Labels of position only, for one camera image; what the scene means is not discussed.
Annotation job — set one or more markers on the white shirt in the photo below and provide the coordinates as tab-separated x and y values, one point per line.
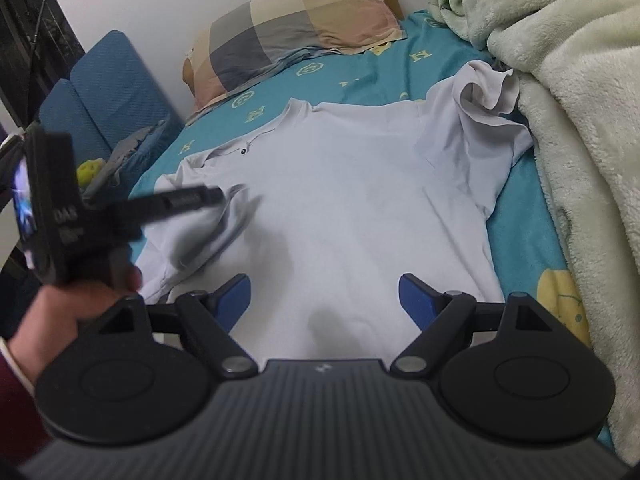
340	200

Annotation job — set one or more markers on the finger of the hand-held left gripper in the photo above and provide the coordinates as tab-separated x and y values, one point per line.
175	200

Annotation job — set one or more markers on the grey cloth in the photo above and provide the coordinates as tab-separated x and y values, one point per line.
130	152

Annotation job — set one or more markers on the plaid pillow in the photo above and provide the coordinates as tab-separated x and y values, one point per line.
280	30

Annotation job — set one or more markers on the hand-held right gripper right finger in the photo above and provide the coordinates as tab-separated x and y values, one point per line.
415	300

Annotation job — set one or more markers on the blue covered chair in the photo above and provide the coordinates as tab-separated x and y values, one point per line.
120	80
65	120

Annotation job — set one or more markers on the person's left hand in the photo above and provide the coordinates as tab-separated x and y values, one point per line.
55	320

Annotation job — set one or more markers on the dark barred window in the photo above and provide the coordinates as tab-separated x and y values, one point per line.
30	35

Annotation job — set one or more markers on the yellow-green plush toy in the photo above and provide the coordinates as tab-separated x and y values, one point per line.
90	172

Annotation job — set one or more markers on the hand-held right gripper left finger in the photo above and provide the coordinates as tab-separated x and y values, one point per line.
235	295

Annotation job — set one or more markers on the pale green fleece blanket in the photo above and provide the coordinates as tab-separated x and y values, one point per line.
590	110

